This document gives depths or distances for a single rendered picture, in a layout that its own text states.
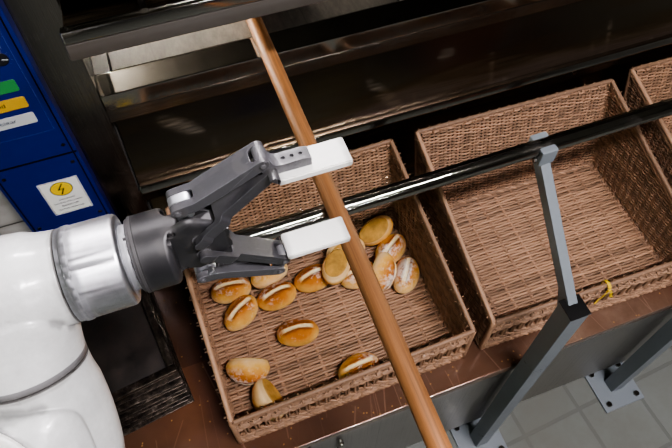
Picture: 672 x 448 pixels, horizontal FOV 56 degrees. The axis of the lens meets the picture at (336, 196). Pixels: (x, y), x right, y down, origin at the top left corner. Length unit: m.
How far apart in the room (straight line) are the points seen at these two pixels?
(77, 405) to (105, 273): 0.13
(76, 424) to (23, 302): 0.13
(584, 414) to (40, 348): 1.84
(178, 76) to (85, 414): 0.72
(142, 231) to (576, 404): 1.81
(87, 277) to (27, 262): 0.05
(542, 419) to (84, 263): 1.78
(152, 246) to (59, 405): 0.17
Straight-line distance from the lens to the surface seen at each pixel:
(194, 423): 1.52
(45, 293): 0.60
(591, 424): 2.23
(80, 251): 0.59
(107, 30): 0.95
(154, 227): 0.59
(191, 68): 1.23
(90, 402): 0.66
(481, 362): 1.56
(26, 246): 0.61
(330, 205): 0.97
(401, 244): 1.60
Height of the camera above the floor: 2.01
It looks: 55 degrees down
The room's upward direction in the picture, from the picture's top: straight up
